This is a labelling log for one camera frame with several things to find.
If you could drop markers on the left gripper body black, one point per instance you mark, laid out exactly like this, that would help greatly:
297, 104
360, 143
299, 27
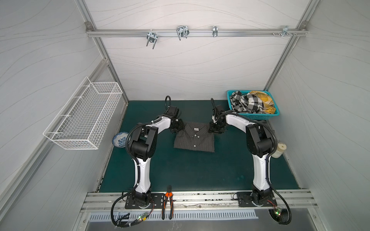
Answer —
178, 125

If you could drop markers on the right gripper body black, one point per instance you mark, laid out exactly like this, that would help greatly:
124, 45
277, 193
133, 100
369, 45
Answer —
217, 127

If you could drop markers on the grey pinstriped long sleeve shirt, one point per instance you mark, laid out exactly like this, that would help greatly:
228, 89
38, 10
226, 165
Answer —
195, 137

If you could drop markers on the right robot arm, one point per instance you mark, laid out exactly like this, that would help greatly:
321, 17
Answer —
261, 143

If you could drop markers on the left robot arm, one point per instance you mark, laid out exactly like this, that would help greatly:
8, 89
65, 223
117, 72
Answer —
141, 145

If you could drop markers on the black white checked shirt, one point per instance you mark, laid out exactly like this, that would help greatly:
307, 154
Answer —
246, 103

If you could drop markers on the teal plastic basket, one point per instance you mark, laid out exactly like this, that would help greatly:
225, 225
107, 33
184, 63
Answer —
259, 116

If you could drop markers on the yellow patterned shirt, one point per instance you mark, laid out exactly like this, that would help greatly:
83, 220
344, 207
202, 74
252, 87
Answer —
268, 103

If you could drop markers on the blue white ceramic plate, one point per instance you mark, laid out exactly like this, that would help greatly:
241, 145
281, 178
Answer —
120, 139

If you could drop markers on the cream tape roll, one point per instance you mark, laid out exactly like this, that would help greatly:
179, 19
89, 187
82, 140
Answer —
281, 148

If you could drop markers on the orange black pliers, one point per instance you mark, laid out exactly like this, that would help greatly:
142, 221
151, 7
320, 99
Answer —
168, 197

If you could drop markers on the metal clamp hook left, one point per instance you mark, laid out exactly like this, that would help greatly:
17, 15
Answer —
151, 38

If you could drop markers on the metal clamp hook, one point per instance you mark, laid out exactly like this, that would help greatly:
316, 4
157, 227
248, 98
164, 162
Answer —
151, 38
182, 32

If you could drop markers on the white slotted vent strip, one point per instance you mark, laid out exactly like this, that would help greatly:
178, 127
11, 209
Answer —
179, 215

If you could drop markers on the metal clamp hook middle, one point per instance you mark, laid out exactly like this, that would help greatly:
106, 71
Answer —
182, 32

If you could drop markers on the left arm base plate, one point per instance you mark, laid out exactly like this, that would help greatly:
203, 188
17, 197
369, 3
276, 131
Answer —
156, 200

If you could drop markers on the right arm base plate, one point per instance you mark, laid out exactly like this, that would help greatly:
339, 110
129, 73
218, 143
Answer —
245, 199

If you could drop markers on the white wire wall basket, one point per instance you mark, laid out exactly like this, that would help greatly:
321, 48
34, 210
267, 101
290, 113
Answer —
84, 119

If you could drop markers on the metal ring clip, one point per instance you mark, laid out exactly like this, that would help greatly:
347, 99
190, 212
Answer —
215, 31

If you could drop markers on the metal bracket hook right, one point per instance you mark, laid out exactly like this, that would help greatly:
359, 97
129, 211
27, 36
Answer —
285, 33

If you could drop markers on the aluminium crossbar rail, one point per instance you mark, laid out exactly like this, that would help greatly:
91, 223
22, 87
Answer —
167, 33

